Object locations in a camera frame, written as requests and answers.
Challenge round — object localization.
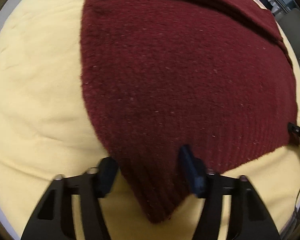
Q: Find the yellow dinosaur print bedspread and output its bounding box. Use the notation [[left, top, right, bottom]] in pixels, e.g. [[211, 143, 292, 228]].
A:
[[0, 0, 300, 239]]

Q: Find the dark red knit sweater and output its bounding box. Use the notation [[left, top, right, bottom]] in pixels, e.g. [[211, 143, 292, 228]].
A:
[[80, 0, 298, 223]]

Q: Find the grey chair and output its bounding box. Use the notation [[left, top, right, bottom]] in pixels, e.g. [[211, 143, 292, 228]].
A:
[[275, 8, 300, 65]]

